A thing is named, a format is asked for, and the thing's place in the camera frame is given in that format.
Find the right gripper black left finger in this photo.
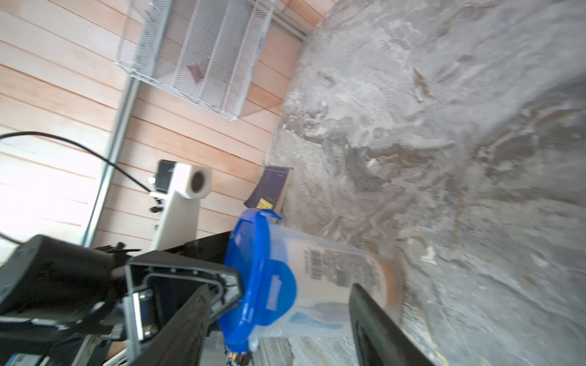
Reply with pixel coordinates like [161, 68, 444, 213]
[131, 286, 211, 366]

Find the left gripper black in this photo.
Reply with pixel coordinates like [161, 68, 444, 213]
[1, 235, 243, 359]

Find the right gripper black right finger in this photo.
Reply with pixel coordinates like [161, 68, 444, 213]
[349, 284, 433, 366]

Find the clear plastic container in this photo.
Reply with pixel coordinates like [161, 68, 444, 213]
[249, 223, 401, 341]

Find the blue container lid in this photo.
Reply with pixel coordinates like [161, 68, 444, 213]
[218, 208, 297, 353]

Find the dark blue booklet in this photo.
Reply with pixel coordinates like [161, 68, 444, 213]
[244, 166, 294, 214]

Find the white wire mesh shelf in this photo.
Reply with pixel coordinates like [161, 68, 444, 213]
[116, 0, 275, 120]

